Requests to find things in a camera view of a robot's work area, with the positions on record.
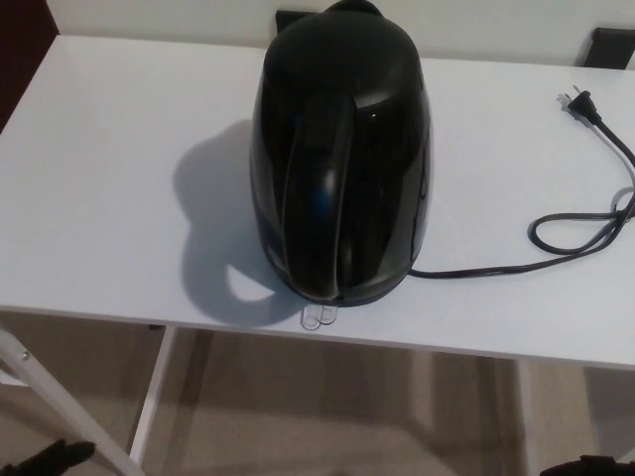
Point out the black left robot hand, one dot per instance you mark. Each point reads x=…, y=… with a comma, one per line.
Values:
x=54, y=458

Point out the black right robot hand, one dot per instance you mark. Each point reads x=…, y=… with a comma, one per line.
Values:
x=595, y=468

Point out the black kettle base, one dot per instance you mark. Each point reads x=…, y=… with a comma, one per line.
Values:
x=382, y=292

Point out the black electric kettle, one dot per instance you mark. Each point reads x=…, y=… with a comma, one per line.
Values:
x=347, y=149

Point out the clear kettle switch lever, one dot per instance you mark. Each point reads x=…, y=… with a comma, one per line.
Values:
x=322, y=315

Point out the white table with metal frame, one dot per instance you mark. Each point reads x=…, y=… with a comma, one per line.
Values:
x=124, y=149

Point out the dark red wall panel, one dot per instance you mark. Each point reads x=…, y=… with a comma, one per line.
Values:
x=17, y=49

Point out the large black wall box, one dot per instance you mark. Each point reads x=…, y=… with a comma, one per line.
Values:
x=612, y=47

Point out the small black wall box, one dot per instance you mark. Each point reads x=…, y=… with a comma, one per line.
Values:
x=284, y=22

